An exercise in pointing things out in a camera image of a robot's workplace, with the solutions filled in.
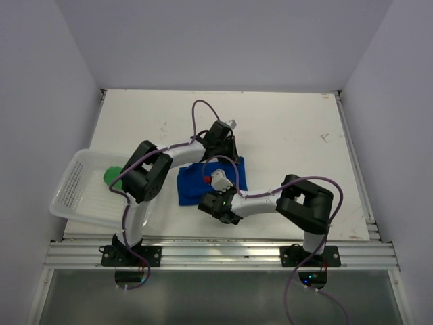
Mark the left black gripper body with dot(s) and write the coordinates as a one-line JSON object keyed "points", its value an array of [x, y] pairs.
{"points": [[224, 147]]}

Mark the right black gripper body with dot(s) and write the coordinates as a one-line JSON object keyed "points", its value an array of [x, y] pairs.
{"points": [[223, 193]]}

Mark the blue microfiber towel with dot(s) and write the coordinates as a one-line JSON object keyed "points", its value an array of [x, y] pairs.
{"points": [[190, 182]]}

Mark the green microfiber towel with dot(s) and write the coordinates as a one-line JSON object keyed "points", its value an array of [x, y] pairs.
{"points": [[111, 174]]}

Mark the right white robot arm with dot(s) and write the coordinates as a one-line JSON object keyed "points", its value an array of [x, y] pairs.
{"points": [[299, 200]]}

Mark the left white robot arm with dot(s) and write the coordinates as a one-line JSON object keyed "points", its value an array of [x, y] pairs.
{"points": [[145, 172]]}

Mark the clear plastic basket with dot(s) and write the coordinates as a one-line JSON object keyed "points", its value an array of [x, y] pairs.
{"points": [[82, 193]]}

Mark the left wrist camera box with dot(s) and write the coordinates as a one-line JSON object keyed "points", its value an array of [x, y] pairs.
{"points": [[231, 123]]}

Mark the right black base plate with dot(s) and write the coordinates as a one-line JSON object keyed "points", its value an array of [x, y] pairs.
{"points": [[293, 255]]}

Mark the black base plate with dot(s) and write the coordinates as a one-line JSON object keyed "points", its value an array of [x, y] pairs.
{"points": [[293, 255], [144, 255]]}

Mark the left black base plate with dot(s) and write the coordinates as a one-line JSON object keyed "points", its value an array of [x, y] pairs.
{"points": [[144, 255]]}

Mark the aluminium mounting rail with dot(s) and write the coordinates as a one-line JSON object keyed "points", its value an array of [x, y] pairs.
{"points": [[182, 254]]}

